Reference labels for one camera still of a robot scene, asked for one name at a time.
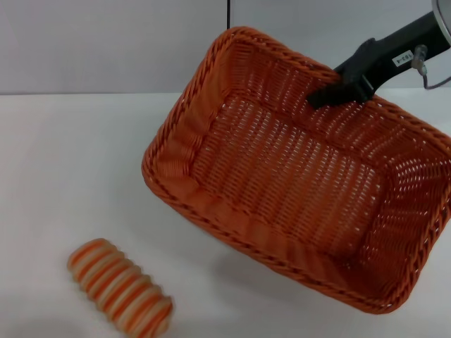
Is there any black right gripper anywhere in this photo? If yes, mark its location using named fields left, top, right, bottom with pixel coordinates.
left=309, top=11, right=451, bottom=109

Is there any orange woven plastic basket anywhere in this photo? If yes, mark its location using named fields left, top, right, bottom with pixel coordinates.
left=140, top=25, right=451, bottom=314

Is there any orange white striped bread roll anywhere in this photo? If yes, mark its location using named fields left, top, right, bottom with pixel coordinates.
left=66, top=237, right=176, bottom=336

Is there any white printed label sticker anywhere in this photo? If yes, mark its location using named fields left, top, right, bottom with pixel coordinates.
left=391, top=50, right=414, bottom=65

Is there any clear plastic cable connector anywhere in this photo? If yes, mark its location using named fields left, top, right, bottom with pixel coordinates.
left=412, top=44, right=429, bottom=73

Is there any thin purple grey cable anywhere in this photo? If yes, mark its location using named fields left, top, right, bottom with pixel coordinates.
left=421, top=65, right=451, bottom=89

